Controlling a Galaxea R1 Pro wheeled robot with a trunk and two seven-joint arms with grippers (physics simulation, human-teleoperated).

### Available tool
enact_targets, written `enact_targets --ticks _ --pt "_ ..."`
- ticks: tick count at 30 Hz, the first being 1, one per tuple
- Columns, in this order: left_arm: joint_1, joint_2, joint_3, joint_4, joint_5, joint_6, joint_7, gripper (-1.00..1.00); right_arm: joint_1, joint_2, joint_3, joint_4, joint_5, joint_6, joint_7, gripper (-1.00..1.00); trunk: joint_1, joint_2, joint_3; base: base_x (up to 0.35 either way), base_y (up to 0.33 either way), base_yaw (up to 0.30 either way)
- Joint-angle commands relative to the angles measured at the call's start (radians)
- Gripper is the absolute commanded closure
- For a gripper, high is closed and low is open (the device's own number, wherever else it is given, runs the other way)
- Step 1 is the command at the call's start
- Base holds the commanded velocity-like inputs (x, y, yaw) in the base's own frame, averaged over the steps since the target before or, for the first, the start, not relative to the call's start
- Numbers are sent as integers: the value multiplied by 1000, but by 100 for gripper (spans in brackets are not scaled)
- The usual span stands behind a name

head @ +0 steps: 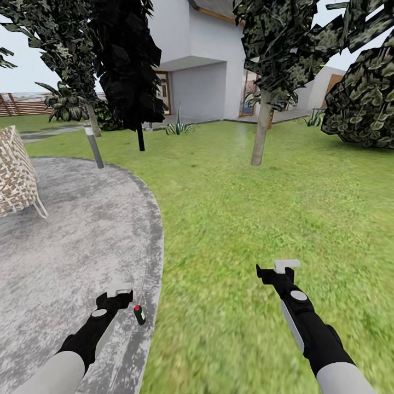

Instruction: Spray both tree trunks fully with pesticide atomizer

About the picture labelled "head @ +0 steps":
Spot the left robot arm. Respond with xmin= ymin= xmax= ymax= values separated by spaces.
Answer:
xmin=12 ymin=282 xmax=134 ymax=394

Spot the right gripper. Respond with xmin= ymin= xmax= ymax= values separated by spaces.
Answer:
xmin=256 ymin=264 xmax=295 ymax=290

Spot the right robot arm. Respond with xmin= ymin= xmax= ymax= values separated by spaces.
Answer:
xmin=256 ymin=259 xmax=377 ymax=394

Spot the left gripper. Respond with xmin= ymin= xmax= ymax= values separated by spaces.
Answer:
xmin=97 ymin=290 xmax=133 ymax=311

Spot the pesticide atomizer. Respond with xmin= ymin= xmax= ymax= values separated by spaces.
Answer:
xmin=134 ymin=306 xmax=146 ymax=326

